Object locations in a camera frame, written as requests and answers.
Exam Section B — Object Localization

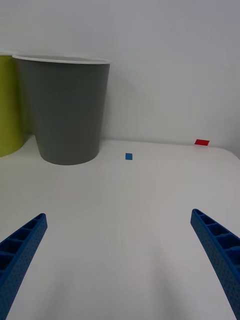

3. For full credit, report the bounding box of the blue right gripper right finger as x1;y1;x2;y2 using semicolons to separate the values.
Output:
190;208;240;320

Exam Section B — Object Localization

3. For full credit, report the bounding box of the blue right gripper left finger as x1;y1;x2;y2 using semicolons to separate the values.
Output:
0;212;48;320

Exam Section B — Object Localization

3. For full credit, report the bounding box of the yellow-green plastic bin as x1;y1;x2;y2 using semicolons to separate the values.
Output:
0;53;26;158

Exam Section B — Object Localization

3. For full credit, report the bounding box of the grey plastic bin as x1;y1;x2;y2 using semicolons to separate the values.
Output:
11;54;112;166

